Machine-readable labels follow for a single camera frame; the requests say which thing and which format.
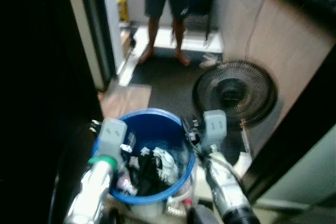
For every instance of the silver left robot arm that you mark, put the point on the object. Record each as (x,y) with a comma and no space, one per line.
(93,187)

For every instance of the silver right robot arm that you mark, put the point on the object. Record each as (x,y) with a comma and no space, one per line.
(227,187)

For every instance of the blue plastic laundry bucket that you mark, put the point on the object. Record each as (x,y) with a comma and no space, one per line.
(157,127)

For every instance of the white garment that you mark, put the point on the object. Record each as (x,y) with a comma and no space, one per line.
(167,165)

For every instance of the dark grey floor mat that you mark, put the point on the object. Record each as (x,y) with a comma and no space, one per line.
(168,82)

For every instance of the black round floor fan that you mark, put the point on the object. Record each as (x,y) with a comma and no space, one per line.
(234,94)

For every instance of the black garment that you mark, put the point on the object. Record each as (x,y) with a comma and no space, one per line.
(145,174)

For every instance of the white slipper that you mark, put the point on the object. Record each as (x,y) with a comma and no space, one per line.
(210,60)

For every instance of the light wood cabinet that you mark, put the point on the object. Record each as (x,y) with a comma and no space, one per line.
(283,35)

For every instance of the yellow container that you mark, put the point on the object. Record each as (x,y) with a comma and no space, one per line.
(122,9)

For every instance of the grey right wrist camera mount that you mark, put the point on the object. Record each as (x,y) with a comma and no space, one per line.
(214,125)

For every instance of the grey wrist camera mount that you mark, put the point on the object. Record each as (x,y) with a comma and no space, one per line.
(214,125)
(112,136)

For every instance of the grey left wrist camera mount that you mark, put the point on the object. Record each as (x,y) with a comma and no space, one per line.
(112,136)

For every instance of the white sliding door frame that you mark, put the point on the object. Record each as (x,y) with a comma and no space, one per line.
(97,30)

